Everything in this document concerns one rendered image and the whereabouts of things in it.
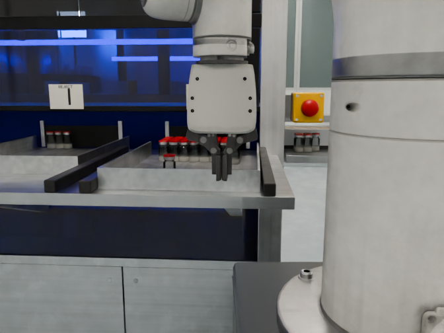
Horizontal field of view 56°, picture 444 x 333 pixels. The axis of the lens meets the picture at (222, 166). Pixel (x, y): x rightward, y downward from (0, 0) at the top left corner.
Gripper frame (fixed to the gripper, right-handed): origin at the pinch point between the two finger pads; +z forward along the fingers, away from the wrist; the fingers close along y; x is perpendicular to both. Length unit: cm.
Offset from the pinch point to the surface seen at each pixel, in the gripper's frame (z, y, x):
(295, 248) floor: 93, -36, -201
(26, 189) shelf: 4.4, 31.5, -0.9
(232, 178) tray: 2.3, -1.5, -1.8
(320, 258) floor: 93, -49, -185
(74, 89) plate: -11, 39, -39
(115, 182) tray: 3.2, 17.2, -2.1
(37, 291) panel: 42, 53, -39
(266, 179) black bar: 2.4, -6.8, -2.1
